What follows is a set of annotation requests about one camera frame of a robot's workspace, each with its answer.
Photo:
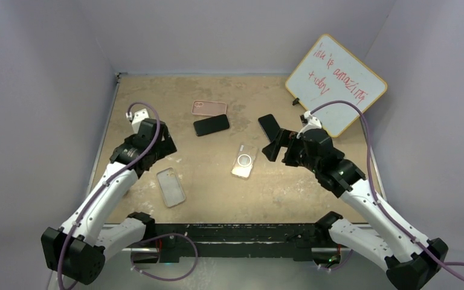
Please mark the grey clear phone case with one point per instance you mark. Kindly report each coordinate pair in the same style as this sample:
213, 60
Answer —
171, 188

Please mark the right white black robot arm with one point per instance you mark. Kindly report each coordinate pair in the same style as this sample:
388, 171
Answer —
409, 258

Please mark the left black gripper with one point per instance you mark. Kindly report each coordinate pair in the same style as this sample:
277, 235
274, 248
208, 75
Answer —
166, 147

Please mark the clear magsafe phone case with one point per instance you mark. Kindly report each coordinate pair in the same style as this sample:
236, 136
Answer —
244, 161

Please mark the pink phone case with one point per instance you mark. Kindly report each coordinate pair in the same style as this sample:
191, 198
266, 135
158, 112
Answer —
208, 108

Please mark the white board yellow frame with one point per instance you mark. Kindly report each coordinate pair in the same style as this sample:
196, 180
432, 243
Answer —
329, 72

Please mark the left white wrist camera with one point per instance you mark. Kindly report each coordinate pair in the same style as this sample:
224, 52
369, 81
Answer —
136, 118

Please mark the black phone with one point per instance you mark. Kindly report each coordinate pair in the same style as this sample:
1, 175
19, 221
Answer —
211, 125
270, 126

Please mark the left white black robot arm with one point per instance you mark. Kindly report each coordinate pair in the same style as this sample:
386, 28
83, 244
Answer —
79, 248

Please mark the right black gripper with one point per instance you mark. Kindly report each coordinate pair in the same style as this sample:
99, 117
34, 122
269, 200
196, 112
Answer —
286, 138

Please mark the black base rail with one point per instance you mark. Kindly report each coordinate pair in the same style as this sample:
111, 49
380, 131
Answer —
299, 242

